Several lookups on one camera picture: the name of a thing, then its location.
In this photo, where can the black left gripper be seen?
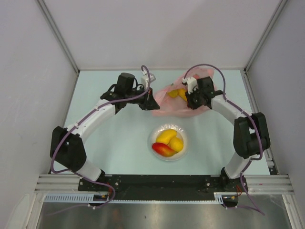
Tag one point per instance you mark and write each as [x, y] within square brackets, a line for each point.
[148, 103]

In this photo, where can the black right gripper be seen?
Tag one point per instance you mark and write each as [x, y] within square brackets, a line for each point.
[190, 104]

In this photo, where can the pink plastic bag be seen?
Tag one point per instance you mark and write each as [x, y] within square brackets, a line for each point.
[175, 107]

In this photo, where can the yellow fake mango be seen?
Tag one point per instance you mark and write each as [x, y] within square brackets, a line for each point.
[165, 136]

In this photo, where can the red fake mango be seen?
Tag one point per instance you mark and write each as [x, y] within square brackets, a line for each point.
[163, 149]

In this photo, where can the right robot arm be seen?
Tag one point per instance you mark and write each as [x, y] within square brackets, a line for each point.
[251, 136]

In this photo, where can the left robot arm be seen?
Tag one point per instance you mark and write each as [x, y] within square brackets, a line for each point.
[67, 144]

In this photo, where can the yellow fake fruit in bag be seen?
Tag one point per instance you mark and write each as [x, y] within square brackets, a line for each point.
[178, 92]

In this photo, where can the white paper plate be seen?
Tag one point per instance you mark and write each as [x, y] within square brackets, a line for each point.
[181, 133]

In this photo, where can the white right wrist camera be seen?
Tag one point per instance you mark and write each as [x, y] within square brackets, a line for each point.
[191, 84]

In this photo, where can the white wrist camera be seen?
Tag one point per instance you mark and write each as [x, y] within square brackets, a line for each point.
[145, 80]
[191, 84]

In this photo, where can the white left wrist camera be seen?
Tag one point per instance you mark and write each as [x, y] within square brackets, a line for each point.
[145, 80]

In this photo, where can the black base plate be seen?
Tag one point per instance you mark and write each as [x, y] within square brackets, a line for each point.
[171, 187]

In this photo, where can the aluminium frame rail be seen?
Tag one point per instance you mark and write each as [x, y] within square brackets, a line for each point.
[57, 34]

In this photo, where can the white cable duct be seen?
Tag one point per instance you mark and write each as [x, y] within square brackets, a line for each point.
[76, 198]

